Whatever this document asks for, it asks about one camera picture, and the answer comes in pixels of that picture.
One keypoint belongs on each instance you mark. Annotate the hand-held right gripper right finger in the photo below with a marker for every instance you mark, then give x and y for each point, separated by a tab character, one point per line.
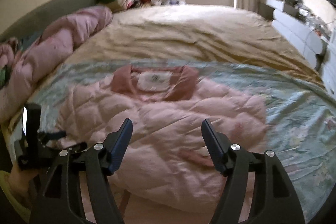
215	150

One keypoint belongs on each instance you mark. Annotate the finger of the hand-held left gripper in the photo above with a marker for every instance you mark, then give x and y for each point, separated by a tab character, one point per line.
53	135
78	148

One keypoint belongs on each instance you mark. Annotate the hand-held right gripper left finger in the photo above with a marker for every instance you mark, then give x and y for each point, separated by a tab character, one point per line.
118	150

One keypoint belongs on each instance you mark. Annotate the pink quilted jacket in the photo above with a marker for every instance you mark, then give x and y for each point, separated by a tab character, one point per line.
162	140

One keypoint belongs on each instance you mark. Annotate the person's left forearm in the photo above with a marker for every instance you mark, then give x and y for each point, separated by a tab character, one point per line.
6	187

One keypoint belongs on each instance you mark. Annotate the person's left hand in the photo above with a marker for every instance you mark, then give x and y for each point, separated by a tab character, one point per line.
22	179

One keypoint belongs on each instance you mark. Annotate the pink duvet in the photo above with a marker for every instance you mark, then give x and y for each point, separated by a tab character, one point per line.
57	37

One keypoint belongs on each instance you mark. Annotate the bed with patterned sheet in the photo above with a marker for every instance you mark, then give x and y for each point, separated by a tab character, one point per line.
199	37

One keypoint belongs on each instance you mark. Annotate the grey headboard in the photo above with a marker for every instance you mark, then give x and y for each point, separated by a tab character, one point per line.
44	7

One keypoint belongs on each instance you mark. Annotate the white dresser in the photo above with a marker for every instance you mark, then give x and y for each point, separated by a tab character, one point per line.
330	77

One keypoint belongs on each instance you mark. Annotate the cluttered vanity desk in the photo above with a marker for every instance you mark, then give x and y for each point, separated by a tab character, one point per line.
275	5

